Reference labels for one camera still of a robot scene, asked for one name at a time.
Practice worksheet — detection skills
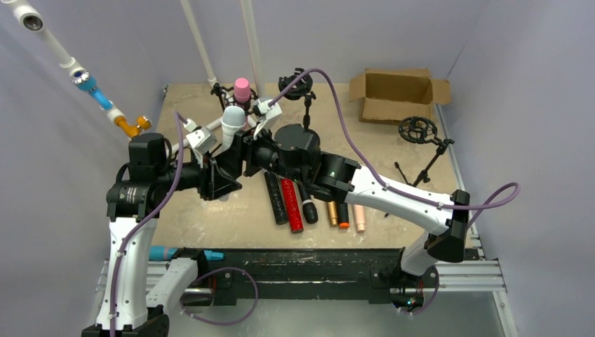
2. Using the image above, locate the round base mic stand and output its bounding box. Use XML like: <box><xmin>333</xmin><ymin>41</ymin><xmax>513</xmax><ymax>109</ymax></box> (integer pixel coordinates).
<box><xmin>278</xmin><ymin>67</ymin><xmax>316</xmax><ymax>130</ymax></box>

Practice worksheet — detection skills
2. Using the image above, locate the white microphone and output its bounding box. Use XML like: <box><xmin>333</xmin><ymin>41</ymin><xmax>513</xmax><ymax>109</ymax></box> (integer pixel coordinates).
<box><xmin>220</xmin><ymin>105</ymin><xmax>246</xmax><ymax>152</ymax></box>

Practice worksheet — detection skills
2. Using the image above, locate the black glitter microphone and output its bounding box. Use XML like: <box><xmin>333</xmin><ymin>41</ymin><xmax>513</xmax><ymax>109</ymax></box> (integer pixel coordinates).
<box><xmin>264</xmin><ymin>171</ymin><xmax>288</xmax><ymax>225</ymax></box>

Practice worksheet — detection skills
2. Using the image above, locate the tripod mic stand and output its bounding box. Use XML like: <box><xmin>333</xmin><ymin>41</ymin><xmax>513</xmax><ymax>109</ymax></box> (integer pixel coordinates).
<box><xmin>210</xmin><ymin>83</ymin><xmax>259</xmax><ymax>129</ymax></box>
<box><xmin>384</xmin><ymin>116</ymin><xmax>455</xmax><ymax>218</ymax></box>

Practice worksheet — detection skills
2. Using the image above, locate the gold microphone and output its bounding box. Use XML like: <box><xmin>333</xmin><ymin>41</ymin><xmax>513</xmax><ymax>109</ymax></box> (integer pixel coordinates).
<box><xmin>326</xmin><ymin>201</ymin><xmax>339</xmax><ymax>227</ymax></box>

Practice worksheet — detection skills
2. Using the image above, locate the plain black microphone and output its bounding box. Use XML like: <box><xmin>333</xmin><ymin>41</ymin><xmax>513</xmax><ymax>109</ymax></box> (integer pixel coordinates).
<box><xmin>297</xmin><ymin>185</ymin><xmax>319</xmax><ymax>224</ymax></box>

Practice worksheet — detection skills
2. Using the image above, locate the red glitter microphone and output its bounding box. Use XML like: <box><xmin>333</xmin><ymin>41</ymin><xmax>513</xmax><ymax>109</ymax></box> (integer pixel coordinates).
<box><xmin>281</xmin><ymin>178</ymin><xmax>304</xmax><ymax>234</ymax></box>

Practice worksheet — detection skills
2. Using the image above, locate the blue microphone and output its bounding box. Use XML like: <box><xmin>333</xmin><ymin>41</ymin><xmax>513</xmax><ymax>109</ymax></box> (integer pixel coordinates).
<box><xmin>148</xmin><ymin>246</ymin><xmax>225</xmax><ymax>261</ymax></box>

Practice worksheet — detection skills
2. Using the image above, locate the black orange-tipped microphone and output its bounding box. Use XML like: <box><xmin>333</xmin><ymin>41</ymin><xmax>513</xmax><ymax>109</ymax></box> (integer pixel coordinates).
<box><xmin>336</xmin><ymin>203</ymin><xmax>349</xmax><ymax>229</ymax></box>

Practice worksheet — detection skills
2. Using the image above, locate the peach pink microphone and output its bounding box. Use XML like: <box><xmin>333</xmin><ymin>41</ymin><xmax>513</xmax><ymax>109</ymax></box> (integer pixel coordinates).
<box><xmin>353</xmin><ymin>204</ymin><xmax>366</xmax><ymax>233</ymax></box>

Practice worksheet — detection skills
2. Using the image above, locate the cardboard box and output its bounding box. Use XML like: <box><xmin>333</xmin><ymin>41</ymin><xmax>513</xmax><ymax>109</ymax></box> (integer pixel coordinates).
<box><xmin>349</xmin><ymin>68</ymin><xmax>451</xmax><ymax>124</ymax></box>

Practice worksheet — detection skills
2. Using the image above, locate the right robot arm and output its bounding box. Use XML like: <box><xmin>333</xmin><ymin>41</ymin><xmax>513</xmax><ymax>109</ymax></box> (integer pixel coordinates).
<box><xmin>216</xmin><ymin>124</ymin><xmax>470</xmax><ymax>276</ymax></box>

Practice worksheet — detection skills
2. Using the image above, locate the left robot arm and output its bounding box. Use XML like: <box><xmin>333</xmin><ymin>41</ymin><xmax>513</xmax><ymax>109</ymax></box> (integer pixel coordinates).
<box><xmin>81</xmin><ymin>128</ymin><xmax>217</xmax><ymax>336</ymax></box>

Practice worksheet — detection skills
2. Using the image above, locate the overhead pipe with fittings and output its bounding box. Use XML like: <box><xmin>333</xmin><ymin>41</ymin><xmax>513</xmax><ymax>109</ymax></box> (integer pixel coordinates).
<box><xmin>1</xmin><ymin>0</ymin><xmax>152</xmax><ymax>138</ymax></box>

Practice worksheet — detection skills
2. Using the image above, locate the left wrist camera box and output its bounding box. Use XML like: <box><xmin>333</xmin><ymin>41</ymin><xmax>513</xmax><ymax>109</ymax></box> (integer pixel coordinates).
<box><xmin>185</xmin><ymin>126</ymin><xmax>218</xmax><ymax>154</ymax></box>

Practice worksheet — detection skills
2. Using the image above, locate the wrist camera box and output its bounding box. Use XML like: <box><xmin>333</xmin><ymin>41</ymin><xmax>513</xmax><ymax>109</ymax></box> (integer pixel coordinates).
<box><xmin>253</xmin><ymin>98</ymin><xmax>282</xmax><ymax>140</ymax></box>
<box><xmin>185</xmin><ymin>126</ymin><xmax>218</xmax><ymax>154</ymax></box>

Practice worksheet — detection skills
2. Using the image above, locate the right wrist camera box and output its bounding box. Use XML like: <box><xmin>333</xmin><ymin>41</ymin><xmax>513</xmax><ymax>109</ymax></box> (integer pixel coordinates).
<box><xmin>253</xmin><ymin>98</ymin><xmax>282</xmax><ymax>140</ymax></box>

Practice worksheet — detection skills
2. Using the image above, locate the white PVC pipe frame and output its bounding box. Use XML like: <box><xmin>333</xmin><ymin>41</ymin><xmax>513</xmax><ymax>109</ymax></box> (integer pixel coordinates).
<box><xmin>167</xmin><ymin>0</ymin><xmax>275</xmax><ymax>157</ymax></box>

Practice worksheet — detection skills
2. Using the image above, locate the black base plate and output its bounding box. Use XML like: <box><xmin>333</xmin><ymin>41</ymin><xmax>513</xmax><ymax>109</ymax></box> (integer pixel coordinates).
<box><xmin>158</xmin><ymin>247</ymin><xmax>440</xmax><ymax>308</ymax></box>

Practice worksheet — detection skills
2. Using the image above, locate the aluminium rail frame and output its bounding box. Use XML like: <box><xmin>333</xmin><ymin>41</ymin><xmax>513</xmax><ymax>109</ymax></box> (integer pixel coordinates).
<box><xmin>83</xmin><ymin>84</ymin><xmax>519</xmax><ymax>337</ymax></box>

